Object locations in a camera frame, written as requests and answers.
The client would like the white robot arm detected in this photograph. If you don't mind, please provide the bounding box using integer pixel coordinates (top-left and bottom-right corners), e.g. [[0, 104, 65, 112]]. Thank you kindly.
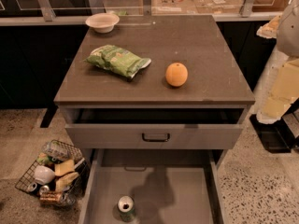
[[254, 0, 299, 124]]

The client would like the grey middle drawer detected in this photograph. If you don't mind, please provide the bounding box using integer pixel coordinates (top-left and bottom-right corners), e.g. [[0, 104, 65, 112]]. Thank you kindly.
[[78, 149, 229, 224]]

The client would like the cardboard box left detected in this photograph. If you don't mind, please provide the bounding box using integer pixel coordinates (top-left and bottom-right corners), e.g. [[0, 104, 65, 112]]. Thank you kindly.
[[151, 0, 197, 15]]

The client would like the grey top drawer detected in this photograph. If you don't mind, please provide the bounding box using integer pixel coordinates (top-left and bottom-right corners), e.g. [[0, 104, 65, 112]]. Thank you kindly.
[[64, 107, 247, 150]]

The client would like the orange fruit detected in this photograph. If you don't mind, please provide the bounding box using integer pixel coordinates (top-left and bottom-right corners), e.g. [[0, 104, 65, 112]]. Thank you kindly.
[[165, 63, 188, 87]]

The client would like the grey drawer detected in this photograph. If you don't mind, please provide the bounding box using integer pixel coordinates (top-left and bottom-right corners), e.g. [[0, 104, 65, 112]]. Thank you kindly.
[[78, 149, 229, 224], [64, 107, 247, 150]]

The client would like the green soda can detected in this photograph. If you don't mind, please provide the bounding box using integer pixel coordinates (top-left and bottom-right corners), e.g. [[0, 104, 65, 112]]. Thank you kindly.
[[117, 196, 135, 222]]

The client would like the clear plastic bottle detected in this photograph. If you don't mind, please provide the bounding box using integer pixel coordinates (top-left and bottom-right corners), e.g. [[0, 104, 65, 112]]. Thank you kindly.
[[42, 141, 70, 161]]

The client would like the silver can in basket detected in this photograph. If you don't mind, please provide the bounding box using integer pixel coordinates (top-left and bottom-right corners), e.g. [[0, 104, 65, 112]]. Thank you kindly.
[[26, 182, 38, 193]]

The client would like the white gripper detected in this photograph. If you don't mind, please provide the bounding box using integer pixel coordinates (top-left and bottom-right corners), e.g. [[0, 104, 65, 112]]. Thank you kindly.
[[255, 49, 299, 124]]

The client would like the grey drawer cabinet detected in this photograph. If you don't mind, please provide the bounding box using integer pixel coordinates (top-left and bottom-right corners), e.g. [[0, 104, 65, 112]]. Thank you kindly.
[[53, 14, 256, 170]]

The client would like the black drawer handle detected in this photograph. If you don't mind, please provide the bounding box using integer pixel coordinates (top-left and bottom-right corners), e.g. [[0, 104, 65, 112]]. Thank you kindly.
[[142, 133, 170, 142]]

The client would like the black wire basket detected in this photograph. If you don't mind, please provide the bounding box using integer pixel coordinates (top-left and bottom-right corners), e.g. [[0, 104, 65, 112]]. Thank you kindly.
[[15, 140, 89, 206]]

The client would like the green chip bag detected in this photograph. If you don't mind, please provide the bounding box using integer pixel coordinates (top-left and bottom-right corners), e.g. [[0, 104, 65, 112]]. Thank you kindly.
[[85, 45, 151, 79]]

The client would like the brown can in basket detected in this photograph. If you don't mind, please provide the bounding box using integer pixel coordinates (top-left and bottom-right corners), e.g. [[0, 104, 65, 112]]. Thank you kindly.
[[39, 191, 62, 204]]

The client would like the white ceramic bowl in basket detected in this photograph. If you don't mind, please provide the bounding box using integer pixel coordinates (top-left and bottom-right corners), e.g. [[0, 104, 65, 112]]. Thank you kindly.
[[34, 165, 55, 185]]

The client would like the yellow sponge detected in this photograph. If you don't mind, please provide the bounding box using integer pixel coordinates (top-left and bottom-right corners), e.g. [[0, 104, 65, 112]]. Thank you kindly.
[[54, 160, 75, 176], [55, 172, 78, 192]]

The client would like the yellow sponge upper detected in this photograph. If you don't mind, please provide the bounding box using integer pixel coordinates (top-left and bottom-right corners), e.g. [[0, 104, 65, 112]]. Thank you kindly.
[[54, 160, 75, 176]]

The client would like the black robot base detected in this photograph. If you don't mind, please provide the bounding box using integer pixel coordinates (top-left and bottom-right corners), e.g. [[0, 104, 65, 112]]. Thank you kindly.
[[249, 113, 299, 153]]

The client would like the white paper bowl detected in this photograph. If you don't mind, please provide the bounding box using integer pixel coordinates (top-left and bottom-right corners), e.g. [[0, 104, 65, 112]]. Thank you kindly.
[[85, 13, 120, 34]]

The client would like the yellow sponge lower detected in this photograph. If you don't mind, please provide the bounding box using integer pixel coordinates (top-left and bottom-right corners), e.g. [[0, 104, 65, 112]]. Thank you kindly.
[[55, 172, 78, 192]]

